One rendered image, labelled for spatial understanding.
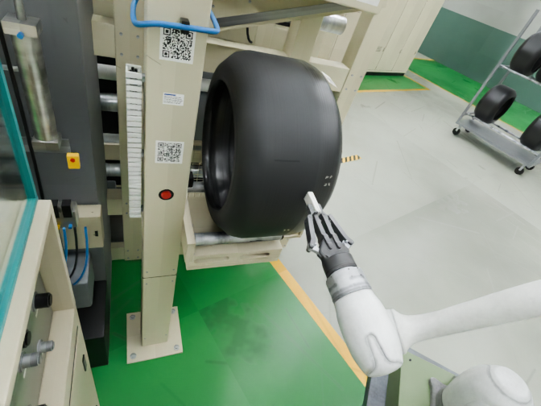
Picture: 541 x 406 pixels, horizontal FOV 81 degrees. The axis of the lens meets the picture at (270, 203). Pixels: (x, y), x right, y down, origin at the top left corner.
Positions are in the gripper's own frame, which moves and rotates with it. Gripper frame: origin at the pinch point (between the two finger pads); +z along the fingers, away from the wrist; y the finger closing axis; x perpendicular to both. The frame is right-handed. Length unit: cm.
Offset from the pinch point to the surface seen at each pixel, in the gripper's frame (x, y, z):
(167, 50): -21, 36, 28
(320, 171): -5.4, -2.7, 7.1
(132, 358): 125, 45, 3
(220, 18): -16, 16, 67
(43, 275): 18, 62, -4
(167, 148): 4.8, 34.6, 24.8
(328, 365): 123, -59, -23
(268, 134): -12.0, 12.9, 13.2
